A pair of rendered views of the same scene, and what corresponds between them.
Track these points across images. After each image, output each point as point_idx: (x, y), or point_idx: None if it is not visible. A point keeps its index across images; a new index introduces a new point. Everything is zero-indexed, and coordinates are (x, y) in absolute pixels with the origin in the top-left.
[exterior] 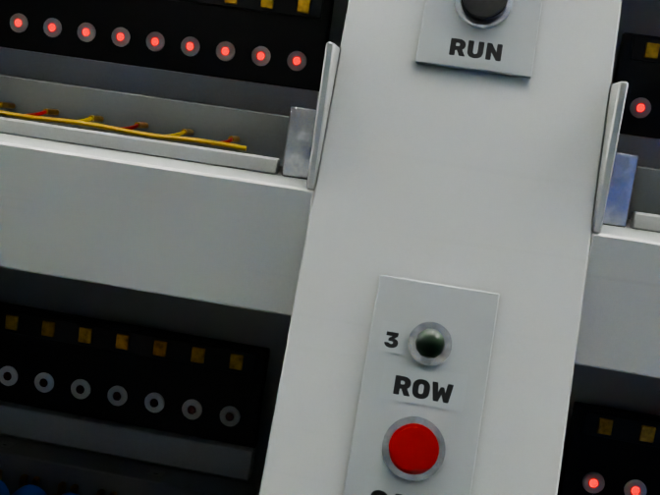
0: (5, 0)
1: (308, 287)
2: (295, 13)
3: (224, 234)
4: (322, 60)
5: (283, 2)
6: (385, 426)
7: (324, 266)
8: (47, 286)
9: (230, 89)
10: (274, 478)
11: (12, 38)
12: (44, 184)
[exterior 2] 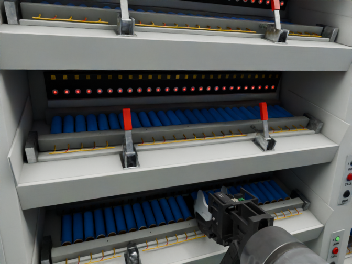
0: (213, 83)
1: (338, 159)
2: (274, 77)
3: (326, 154)
4: (277, 86)
5: (273, 76)
6: (347, 175)
7: (340, 155)
8: None
9: (260, 96)
10: (333, 186)
11: (214, 91)
12: (303, 154)
